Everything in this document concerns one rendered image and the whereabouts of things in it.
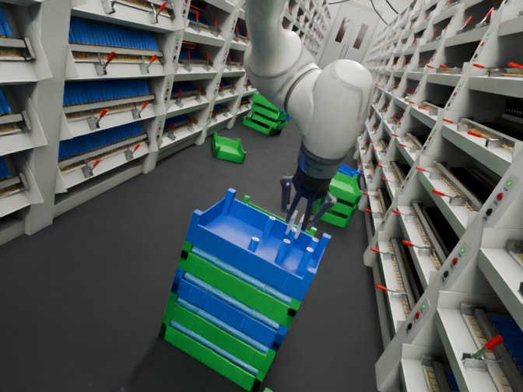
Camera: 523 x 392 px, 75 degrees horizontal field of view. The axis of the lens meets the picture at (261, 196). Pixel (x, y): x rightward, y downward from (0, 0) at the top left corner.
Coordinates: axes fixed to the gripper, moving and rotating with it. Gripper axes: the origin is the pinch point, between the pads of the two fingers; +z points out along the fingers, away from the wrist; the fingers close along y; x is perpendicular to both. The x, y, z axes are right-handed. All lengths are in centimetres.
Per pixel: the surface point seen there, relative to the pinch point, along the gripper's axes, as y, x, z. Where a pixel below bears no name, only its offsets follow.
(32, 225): -76, -22, 31
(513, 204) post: 40.8, 17.4, -17.7
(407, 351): 40.8, -2.9, 25.0
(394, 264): 38, 42, 47
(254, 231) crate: -9.9, -0.9, 9.2
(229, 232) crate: -14.7, -6.4, 6.6
